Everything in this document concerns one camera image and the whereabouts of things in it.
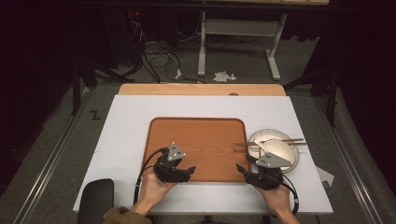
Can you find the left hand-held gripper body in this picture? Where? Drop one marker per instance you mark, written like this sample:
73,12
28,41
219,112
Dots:
168,169

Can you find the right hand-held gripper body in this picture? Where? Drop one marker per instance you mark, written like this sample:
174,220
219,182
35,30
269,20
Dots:
267,174

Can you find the person's right hand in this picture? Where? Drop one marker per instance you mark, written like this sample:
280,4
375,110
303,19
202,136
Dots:
275,197

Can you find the person's left hand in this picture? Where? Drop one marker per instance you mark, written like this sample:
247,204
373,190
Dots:
154,189

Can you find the white spoon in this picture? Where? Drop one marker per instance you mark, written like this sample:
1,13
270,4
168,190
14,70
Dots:
259,145

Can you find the small white plate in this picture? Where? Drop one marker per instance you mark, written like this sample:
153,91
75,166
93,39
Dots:
281,151

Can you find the large white plate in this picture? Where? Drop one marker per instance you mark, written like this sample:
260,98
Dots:
264,134

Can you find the wooden tray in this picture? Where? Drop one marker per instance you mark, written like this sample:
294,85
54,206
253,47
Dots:
202,143

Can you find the wooden chopstick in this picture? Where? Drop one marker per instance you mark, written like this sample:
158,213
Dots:
299,143
289,140

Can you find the white table board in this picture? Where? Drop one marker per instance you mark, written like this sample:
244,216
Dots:
124,140

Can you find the grey paper arrow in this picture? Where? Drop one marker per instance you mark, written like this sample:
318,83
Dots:
325,176

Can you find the olive brown sleeve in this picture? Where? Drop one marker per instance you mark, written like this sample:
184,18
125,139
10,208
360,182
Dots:
124,217

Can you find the black chair back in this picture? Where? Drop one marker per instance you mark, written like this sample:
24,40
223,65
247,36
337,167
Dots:
96,199

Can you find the wooden table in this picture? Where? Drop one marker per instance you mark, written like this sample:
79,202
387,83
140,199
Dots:
199,89

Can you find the crumpled white paper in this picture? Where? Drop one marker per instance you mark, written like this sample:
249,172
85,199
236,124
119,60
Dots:
223,76

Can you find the black tape floor mark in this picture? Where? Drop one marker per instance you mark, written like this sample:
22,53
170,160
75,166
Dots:
95,115

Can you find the small white paper scrap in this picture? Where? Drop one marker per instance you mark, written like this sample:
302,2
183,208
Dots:
178,74

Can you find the black metal stand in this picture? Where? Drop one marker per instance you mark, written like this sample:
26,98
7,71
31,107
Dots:
332,93
76,84

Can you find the metal floor rail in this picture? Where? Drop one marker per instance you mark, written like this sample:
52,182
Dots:
348,161
49,161

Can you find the white desk frame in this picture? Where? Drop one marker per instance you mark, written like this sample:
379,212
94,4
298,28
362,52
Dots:
243,27

